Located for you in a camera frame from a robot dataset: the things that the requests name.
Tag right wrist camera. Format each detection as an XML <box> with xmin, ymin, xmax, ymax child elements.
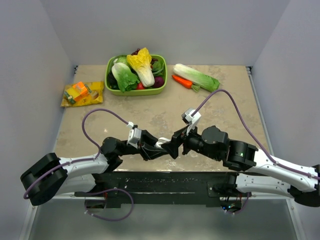
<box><xmin>181</xmin><ymin>108</ymin><xmax>202</xmax><ymax>135</ymax></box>

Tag dark red grapes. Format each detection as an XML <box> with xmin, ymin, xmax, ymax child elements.
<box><xmin>131</xmin><ymin>48</ymin><xmax>141</xmax><ymax>56</ymax></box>

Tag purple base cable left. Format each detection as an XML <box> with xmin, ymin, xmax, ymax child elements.
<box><xmin>84</xmin><ymin>187</ymin><xmax>135</xmax><ymax>221</ymax></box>

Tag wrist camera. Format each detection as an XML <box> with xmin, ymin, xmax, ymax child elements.
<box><xmin>181</xmin><ymin>108</ymin><xmax>202</xmax><ymax>135</ymax></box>
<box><xmin>127</xmin><ymin>121</ymin><xmax>142</xmax><ymax>149</ymax></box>

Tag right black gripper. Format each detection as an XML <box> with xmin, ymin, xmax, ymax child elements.
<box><xmin>161</xmin><ymin>121</ymin><xmax>221</xmax><ymax>161</ymax></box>

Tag yellow napa cabbage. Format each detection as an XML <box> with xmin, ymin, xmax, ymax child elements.
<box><xmin>126</xmin><ymin>47</ymin><xmax>155</xmax><ymax>88</ymax></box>

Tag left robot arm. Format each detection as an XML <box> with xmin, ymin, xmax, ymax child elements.
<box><xmin>20</xmin><ymin>128</ymin><xmax>169</xmax><ymax>206</ymax></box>

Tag yellow snack bag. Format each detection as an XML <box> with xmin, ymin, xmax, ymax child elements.
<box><xmin>60</xmin><ymin>81</ymin><xmax>104</xmax><ymax>107</ymax></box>

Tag white earbud charging case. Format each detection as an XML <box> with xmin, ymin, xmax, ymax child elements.
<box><xmin>155</xmin><ymin>137</ymin><xmax>171</xmax><ymax>148</ymax></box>

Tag orange juice box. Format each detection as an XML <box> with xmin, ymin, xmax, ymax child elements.
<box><xmin>63</xmin><ymin>81</ymin><xmax>92</xmax><ymax>105</ymax></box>

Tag napa cabbage on table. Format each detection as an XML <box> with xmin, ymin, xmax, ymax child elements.
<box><xmin>173</xmin><ymin>63</ymin><xmax>220</xmax><ymax>92</ymax></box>

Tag green plastic basket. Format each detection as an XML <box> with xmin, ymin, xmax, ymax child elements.
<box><xmin>104</xmin><ymin>54</ymin><xmax>168</xmax><ymax>97</ymax></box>

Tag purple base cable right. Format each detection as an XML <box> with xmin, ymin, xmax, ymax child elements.
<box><xmin>223</xmin><ymin>192</ymin><xmax>253</xmax><ymax>215</ymax></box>

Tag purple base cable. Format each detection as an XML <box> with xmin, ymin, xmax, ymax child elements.
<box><xmin>223</xmin><ymin>192</ymin><xmax>253</xmax><ymax>215</ymax></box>
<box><xmin>84</xmin><ymin>187</ymin><xmax>135</xmax><ymax>221</ymax></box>

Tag dark green leafy vegetable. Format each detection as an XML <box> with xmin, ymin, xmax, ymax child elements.
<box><xmin>151</xmin><ymin>61</ymin><xmax>165</xmax><ymax>76</ymax></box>

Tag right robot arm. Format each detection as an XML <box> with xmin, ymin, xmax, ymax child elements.
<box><xmin>157</xmin><ymin>126</ymin><xmax>320</xmax><ymax>207</ymax></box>

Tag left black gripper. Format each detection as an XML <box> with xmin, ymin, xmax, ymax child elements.
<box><xmin>119</xmin><ymin>129</ymin><xmax>168</xmax><ymax>161</ymax></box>

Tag green lettuce in basket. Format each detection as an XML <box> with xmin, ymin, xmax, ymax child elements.
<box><xmin>111</xmin><ymin>62</ymin><xmax>140</xmax><ymax>93</ymax></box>

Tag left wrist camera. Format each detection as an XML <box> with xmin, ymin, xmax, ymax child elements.
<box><xmin>127</xmin><ymin>121</ymin><xmax>142</xmax><ymax>149</ymax></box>

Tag round green cabbage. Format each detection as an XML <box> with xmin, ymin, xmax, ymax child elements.
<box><xmin>113</xmin><ymin>55</ymin><xmax>130</xmax><ymax>67</ymax></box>

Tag purple onion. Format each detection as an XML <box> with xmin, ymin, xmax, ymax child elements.
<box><xmin>152</xmin><ymin>76</ymin><xmax>165</xmax><ymax>89</ymax></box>

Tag orange toy carrot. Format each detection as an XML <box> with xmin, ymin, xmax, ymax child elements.
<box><xmin>171</xmin><ymin>75</ymin><xmax>200</xmax><ymax>93</ymax></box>

